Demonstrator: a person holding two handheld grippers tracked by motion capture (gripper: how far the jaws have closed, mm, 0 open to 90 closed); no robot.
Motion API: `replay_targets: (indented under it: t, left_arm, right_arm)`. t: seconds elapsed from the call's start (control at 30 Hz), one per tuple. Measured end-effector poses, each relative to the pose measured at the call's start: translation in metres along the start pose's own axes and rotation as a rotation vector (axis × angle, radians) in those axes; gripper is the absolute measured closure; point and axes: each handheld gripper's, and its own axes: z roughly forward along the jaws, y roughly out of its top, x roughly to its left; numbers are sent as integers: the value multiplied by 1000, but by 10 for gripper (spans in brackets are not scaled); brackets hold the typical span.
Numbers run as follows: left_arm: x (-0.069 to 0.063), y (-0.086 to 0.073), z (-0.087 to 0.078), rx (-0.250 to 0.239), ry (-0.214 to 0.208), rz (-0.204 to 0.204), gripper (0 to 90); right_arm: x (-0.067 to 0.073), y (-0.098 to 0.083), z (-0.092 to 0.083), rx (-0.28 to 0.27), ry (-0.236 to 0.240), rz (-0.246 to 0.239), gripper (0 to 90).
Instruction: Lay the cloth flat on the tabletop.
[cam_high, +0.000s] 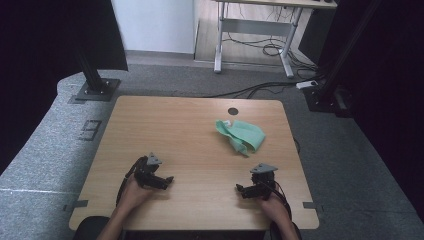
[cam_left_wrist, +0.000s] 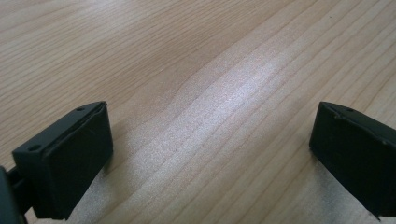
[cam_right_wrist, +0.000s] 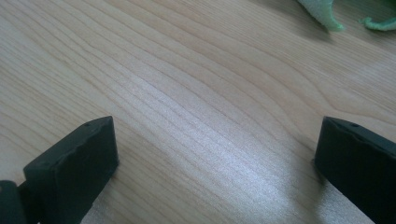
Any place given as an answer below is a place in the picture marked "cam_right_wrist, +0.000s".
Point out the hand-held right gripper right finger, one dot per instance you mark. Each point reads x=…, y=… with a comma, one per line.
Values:
x=358, y=168

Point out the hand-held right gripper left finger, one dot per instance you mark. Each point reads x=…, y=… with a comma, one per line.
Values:
x=74, y=168

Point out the green microfibre cloth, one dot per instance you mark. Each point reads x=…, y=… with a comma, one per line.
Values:
x=323, y=12

